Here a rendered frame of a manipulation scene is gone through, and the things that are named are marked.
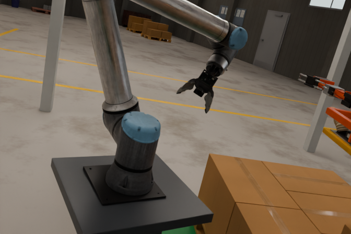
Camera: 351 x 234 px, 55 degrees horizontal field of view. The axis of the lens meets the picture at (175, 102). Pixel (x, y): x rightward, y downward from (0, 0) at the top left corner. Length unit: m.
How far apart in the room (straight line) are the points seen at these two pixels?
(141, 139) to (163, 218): 0.29
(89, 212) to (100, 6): 0.70
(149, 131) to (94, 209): 0.32
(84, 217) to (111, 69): 0.53
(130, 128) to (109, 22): 0.39
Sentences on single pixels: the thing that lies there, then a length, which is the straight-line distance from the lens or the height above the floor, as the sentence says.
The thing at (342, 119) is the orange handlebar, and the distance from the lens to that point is 1.05.
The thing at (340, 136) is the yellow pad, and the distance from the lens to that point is 1.33.
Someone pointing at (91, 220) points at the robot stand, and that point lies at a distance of 1.18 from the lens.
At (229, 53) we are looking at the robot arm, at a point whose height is 1.31.
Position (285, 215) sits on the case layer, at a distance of 1.96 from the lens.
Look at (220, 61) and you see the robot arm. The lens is 1.47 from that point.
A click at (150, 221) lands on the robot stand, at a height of 0.75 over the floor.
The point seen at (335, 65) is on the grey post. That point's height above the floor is 1.21.
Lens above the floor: 1.45
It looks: 15 degrees down
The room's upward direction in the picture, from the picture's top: 13 degrees clockwise
